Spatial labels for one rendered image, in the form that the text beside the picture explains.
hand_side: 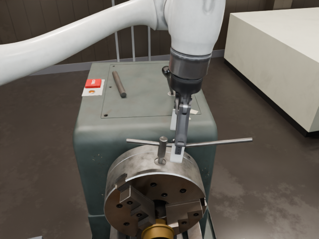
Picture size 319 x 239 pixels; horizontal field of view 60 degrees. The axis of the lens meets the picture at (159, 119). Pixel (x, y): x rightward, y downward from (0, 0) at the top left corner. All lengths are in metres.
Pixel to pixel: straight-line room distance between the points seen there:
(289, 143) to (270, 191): 0.73
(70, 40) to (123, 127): 0.39
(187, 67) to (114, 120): 0.42
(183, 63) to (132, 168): 0.35
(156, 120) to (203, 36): 0.44
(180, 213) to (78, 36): 0.55
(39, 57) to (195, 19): 0.30
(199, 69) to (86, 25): 0.25
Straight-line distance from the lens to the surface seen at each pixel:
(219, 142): 0.76
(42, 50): 0.58
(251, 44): 3.89
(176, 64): 0.60
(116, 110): 0.99
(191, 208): 0.85
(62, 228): 2.26
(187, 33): 0.56
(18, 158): 2.94
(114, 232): 1.12
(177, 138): 0.62
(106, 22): 0.66
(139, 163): 0.80
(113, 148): 0.91
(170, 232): 0.81
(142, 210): 0.79
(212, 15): 0.56
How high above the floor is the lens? 1.79
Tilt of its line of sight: 35 degrees down
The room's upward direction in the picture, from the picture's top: straight up
